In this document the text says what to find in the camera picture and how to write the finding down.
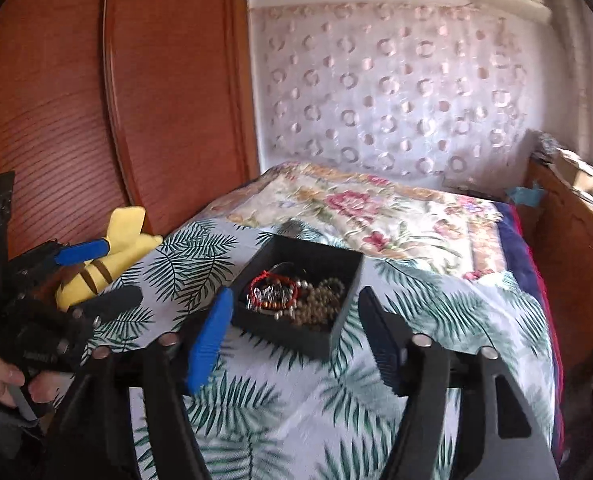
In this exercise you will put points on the person's left hand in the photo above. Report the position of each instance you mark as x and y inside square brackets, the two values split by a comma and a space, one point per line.
[44, 388]

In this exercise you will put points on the sheer circle pattern curtain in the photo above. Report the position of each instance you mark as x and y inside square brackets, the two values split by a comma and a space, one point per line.
[419, 93]

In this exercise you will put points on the wooden side cabinet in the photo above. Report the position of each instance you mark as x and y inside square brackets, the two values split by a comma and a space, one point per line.
[561, 242]

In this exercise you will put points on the black jewelry box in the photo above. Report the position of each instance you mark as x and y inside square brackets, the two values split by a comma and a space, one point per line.
[297, 294]

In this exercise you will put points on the yellow plush toy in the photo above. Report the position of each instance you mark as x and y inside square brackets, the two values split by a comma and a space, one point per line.
[127, 245]

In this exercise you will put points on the cardboard box on cabinet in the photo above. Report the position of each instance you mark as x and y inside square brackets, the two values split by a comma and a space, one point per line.
[574, 171]

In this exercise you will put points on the palm leaf print cloth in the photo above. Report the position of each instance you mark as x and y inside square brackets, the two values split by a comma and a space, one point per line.
[268, 412]

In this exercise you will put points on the floral quilt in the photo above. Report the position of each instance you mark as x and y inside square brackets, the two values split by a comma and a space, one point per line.
[443, 232]

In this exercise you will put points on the blue blanket with red trim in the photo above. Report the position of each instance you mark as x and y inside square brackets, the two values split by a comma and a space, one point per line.
[520, 262]

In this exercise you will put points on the red-brown wooden wardrobe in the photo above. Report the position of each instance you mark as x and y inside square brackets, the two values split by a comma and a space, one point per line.
[110, 103]

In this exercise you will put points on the blue paper item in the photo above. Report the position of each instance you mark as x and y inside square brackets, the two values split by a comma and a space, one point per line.
[528, 197]

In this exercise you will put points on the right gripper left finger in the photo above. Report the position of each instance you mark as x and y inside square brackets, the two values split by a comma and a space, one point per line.
[204, 345]

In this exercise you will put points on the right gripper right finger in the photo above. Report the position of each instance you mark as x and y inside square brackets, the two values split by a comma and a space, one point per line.
[388, 335]

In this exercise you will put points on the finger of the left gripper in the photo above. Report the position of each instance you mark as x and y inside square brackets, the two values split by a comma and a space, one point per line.
[108, 305]
[70, 255]

